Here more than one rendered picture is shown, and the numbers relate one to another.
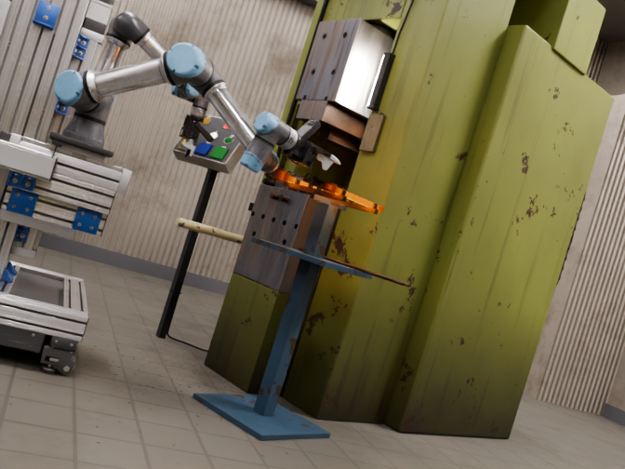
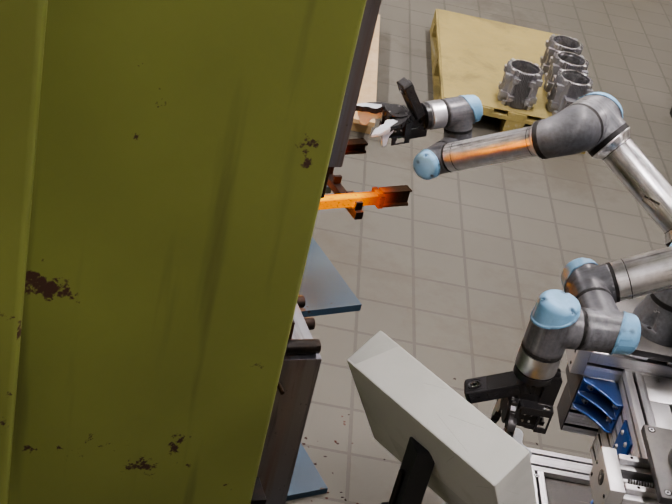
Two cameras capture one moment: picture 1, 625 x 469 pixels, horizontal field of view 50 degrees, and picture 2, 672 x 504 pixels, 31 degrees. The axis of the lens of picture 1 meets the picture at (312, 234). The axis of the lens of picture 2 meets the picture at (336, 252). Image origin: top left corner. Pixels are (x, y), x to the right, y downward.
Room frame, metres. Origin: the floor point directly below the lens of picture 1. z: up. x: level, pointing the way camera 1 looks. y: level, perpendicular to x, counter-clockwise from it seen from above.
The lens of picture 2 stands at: (5.12, 0.82, 2.40)
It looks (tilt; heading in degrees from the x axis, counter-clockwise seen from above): 32 degrees down; 196
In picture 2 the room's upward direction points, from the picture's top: 14 degrees clockwise
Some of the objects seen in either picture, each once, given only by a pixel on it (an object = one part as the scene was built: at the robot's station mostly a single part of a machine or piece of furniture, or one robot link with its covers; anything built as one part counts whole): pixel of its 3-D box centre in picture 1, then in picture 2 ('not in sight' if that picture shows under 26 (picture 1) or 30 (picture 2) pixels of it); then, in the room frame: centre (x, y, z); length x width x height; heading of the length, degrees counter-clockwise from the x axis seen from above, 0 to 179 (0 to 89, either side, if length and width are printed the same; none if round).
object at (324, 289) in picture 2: (311, 258); (275, 266); (2.66, -0.02, 0.66); 0.40 x 0.30 x 0.02; 49
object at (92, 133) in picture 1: (86, 129); (668, 311); (2.49, 0.91, 0.87); 0.15 x 0.15 x 0.10
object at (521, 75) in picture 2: not in sight; (510, 59); (-0.42, -0.13, 0.15); 1.12 x 0.76 x 0.31; 24
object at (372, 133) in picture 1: (372, 133); not in sight; (3.03, -0.12, 1.27); 0.09 x 0.02 x 0.17; 41
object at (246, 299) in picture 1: (285, 337); not in sight; (3.29, -0.02, 0.23); 0.56 x 0.38 x 0.47; 131
